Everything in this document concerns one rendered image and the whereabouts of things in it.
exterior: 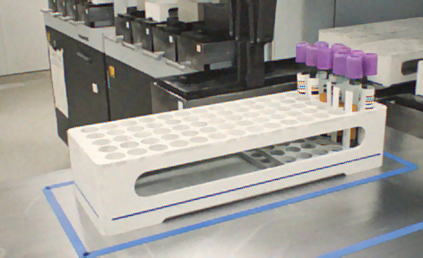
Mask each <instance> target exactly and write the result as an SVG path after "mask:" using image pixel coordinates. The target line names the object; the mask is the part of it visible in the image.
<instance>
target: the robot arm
mask: <svg viewBox="0 0 423 258"><path fill-rule="evenodd" d="M276 5H277V0H227V8H228V18H229V35H230V36H231V37H234V38H235V40H236V42H237V82H246V86H247V87H248V88H253V87H258V86H263V85H264V46H265V45H266V44H267V43H268V42H273V29H274V22H275V14H276Z"/></svg>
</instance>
